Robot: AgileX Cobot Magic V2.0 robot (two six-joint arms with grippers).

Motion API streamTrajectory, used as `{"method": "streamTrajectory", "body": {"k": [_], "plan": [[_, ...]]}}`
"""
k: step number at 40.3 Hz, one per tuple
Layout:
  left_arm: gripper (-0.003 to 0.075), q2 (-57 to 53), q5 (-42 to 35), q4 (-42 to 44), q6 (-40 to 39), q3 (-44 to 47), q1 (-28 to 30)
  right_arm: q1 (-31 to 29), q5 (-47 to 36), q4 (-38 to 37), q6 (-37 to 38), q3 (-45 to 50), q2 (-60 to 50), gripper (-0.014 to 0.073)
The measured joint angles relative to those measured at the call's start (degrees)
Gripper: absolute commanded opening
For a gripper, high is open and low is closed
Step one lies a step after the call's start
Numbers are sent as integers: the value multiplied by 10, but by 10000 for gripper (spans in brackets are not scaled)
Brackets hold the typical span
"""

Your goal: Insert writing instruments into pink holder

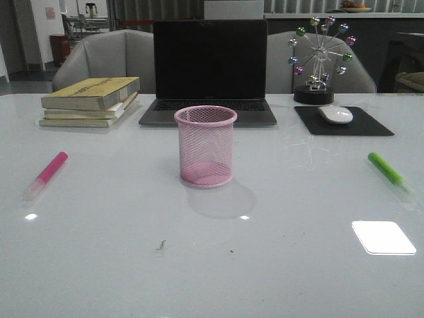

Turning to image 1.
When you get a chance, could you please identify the grey armchair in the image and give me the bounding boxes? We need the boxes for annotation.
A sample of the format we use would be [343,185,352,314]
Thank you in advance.
[266,31,377,94]
[52,29,156,94]

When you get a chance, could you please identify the black mouse pad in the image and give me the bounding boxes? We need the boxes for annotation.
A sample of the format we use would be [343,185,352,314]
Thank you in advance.
[294,106,394,136]

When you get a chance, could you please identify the pink highlighter pen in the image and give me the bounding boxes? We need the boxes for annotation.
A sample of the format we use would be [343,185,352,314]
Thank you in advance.
[23,152,68,201]

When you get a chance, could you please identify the grey left armchair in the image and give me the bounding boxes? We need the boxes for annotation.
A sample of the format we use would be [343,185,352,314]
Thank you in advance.
[52,29,156,94]

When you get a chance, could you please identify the red trash bin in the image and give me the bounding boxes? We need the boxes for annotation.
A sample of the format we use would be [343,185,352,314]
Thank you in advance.
[49,34,70,67]

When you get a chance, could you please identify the yellow book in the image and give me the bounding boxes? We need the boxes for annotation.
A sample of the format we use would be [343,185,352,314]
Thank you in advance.
[38,109,128,128]
[41,77,140,111]

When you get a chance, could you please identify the ferris wheel desk toy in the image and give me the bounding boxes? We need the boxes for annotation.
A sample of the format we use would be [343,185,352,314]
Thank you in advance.
[287,15,353,105]

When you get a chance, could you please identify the grey open laptop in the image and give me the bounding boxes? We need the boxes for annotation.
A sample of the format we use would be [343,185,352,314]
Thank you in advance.
[139,19,277,127]

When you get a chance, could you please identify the bottom yellow book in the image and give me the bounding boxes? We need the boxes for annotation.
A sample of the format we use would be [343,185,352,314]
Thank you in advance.
[38,109,128,128]

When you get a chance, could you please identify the yellow top book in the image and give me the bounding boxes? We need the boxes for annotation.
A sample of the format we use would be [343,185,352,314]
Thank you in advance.
[41,77,140,111]

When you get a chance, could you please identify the white computer mouse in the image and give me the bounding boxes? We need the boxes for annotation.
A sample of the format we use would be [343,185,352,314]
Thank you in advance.
[318,105,353,124]

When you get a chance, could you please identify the fruit bowl on counter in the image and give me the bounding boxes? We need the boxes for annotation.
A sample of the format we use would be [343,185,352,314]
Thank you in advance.
[341,0,372,13]

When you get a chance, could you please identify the pink mesh pen holder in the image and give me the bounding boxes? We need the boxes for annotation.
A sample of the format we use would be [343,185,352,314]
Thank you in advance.
[174,105,237,188]

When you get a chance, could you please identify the grey right armchair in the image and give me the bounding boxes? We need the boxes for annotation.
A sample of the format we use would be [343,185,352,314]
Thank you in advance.
[266,31,377,94]

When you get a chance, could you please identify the green highlighter pen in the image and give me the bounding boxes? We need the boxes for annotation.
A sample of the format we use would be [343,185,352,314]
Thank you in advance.
[368,152,413,194]

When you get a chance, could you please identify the middle white book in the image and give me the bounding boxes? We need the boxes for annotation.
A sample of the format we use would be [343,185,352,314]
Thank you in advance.
[44,93,138,119]

